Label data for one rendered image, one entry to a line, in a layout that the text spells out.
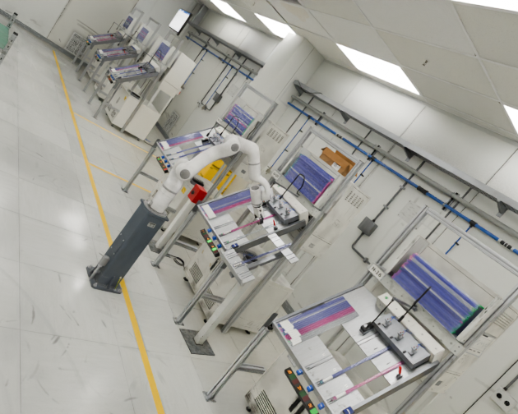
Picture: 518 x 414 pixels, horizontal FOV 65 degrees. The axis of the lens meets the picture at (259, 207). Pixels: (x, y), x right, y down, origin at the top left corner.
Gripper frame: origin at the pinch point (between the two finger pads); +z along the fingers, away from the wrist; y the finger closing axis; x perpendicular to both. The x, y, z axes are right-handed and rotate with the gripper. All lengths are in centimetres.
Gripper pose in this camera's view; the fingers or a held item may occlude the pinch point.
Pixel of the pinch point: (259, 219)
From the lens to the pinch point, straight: 324.7
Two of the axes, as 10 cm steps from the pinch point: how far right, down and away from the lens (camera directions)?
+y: -4.4, -5.1, 7.4
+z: 1.0, 7.9, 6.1
